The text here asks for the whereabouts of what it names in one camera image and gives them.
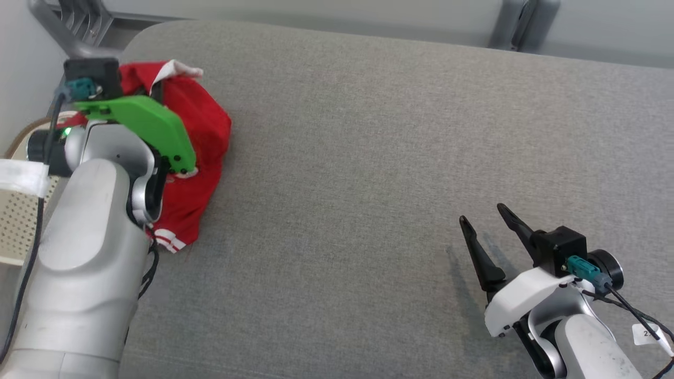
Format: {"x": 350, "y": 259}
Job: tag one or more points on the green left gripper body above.
{"x": 152, "y": 123}

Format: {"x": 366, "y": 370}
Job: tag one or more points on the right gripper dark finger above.
{"x": 484, "y": 266}
{"x": 518, "y": 229}

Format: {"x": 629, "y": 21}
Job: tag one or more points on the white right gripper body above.
{"x": 526, "y": 292}

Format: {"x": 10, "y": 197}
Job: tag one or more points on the red Bulls basketball shorts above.
{"x": 202, "y": 126}

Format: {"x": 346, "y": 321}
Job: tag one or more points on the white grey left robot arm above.
{"x": 84, "y": 273}

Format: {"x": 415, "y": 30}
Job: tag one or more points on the cream perforated laundry basket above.
{"x": 16, "y": 226}

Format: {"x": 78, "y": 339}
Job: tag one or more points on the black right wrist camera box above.
{"x": 561, "y": 247}

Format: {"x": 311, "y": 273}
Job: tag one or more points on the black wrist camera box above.
{"x": 561, "y": 247}
{"x": 100, "y": 71}

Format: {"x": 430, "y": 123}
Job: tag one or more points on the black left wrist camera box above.
{"x": 100, "y": 71}

